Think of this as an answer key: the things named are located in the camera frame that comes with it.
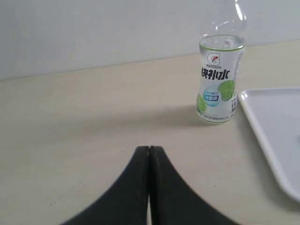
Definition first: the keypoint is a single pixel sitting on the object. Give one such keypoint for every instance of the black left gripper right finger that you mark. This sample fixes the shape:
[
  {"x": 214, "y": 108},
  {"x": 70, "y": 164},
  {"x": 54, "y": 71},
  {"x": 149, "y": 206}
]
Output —
[{"x": 173, "y": 201}]

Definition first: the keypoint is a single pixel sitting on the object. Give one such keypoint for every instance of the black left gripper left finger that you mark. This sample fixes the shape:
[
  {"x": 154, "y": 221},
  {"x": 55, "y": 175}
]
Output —
[{"x": 126, "y": 200}]

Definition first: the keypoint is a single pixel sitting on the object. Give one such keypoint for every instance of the white rectangular plastic tray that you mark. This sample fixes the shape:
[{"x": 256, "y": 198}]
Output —
[{"x": 274, "y": 116}]

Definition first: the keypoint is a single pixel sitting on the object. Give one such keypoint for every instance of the clear Gatorade plastic bottle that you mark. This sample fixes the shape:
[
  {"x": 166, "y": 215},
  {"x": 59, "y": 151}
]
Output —
[{"x": 221, "y": 45}]

